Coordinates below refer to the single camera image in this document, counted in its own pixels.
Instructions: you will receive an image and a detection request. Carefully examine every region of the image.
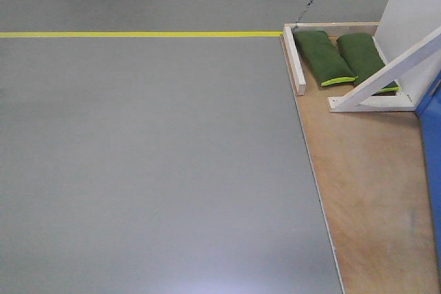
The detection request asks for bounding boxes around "green sandbag of pair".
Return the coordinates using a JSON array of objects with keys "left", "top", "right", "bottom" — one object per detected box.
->
[
  {"left": 336, "top": 32, "right": 385, "bottom": 87},
  {"left": 294, "top": 30, "right": 357, "bottom": 87}
]

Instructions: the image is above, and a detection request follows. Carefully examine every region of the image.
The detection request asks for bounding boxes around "green sandbag left of pair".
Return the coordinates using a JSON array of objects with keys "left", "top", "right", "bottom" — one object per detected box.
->
[{"left": 294, "top": 30, "right": 357, "bottom": 87}]

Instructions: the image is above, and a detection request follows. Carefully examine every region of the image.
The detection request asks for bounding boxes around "green sandbag right of pair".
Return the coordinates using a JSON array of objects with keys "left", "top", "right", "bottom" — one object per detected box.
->
[{"left": 336, "top": 32, "right": 385, "bottom": 87}]

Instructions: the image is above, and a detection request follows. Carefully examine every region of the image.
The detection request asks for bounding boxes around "blue door plywood platform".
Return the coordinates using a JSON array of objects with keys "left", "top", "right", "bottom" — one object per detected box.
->
[{"left": 280, "top": 21, "right": 441, "bottom": 294}]

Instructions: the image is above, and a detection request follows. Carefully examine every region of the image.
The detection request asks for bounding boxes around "blue door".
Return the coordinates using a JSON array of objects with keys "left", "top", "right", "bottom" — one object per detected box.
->
[{"left": 416, "top": 78, "right": 440, "bottom": 277}]

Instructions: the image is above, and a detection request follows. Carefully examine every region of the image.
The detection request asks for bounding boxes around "white corner rail far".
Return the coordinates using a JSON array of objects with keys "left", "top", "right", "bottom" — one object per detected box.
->
[{"left": 280, "top": 21, "right": 379, "bottom": 96}]

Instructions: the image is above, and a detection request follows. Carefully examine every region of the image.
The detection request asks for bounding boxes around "white triangular brace far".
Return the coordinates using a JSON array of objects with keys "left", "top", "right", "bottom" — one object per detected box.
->
[{"left": 328, "top": 28, "right": 440, "bottom": 113}]

